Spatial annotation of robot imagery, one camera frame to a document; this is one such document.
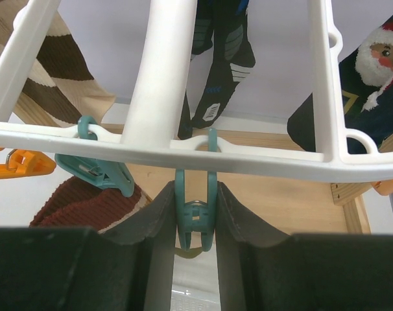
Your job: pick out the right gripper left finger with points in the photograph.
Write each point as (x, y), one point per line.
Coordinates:
(130, 267)

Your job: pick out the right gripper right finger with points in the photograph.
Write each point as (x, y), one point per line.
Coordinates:
(263, 268)

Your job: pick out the teal clothes peg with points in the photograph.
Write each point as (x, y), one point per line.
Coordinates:
(195, 216)
(100, 173)

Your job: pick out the white round clip hanger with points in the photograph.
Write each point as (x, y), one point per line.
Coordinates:
(342, 155)

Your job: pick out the brown cream striped sock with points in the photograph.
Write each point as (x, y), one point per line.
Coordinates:
(60, 89)

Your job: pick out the black blue sport sock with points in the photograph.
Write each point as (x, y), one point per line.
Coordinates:
(223, 27)

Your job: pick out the white plastic basket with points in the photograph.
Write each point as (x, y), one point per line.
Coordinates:
(183, 299)

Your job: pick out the orange clothes peg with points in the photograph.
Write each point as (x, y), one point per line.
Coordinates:
(26, 163)

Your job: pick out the black santa sock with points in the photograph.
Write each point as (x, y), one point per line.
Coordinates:
(366, 77)

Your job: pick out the wooden hanging rack frame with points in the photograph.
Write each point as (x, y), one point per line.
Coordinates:
(292, 206)

